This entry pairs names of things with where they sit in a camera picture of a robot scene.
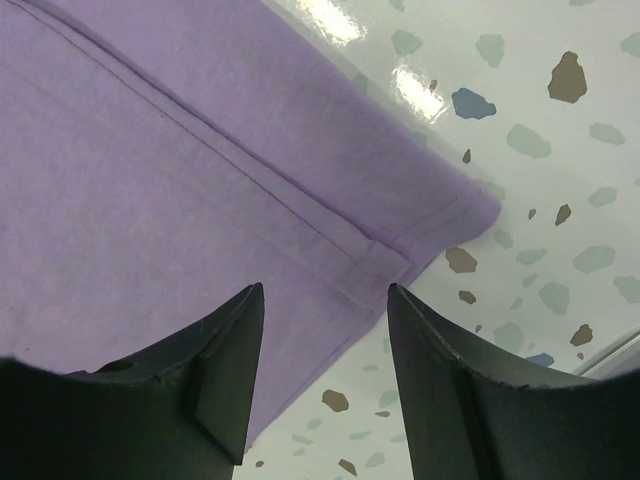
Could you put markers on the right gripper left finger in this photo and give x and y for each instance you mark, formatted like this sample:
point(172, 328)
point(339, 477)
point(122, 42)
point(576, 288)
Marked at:
point(178, 409)

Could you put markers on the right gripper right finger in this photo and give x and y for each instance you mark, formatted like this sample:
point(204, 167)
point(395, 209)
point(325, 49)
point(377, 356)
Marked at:
point(472, 410)

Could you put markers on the purple t shirt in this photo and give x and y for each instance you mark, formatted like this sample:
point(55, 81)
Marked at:
point(159, 156)

